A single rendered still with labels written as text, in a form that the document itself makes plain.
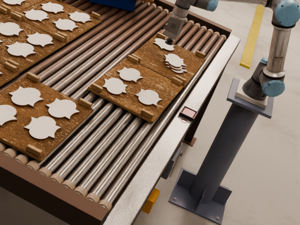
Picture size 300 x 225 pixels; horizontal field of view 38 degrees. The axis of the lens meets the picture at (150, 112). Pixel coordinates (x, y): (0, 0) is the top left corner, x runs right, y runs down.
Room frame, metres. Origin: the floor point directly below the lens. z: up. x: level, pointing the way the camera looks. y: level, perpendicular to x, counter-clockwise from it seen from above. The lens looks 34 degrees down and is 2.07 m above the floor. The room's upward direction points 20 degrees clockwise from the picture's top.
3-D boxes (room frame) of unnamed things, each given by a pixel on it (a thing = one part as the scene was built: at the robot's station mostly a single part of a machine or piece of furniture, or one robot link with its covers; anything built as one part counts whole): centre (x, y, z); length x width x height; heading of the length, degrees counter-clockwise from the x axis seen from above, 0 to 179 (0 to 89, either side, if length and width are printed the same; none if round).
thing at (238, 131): (2.32, -0.53, 0.43); 0.38 x 0.38 x 0.87; 84
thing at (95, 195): (2.01, -0.08, 0.90); 1.95 x 0.05 x 0.05; 170
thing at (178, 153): (1.62, -0.15, 0.77); 0.14 x 0.11 x 0.18; 170
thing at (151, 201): (1.44, -0.12, 0.74); 0.09 x 0.08 x 0.24; 170
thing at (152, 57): (2.27, 0.01, 0.93); 0.41 x 0.35 x 0.02; 169
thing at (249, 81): (2.32, -0.53, 0.95); 0.15 x 0.15 x 0.10
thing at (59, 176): (2.03, 0.07, 0.90); 1.95 x 0.05 x 0.05; 170
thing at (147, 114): (1.64, 0.01, 0.95); 0.06 x 0.02 x 0.03; 77
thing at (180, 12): (2.07, 0.03, 1.30); 0.08 x 0.08 x 0.05
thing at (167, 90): (1.86, 0.10, 0.93); 0.41 x 0.35 x 0.02; 167
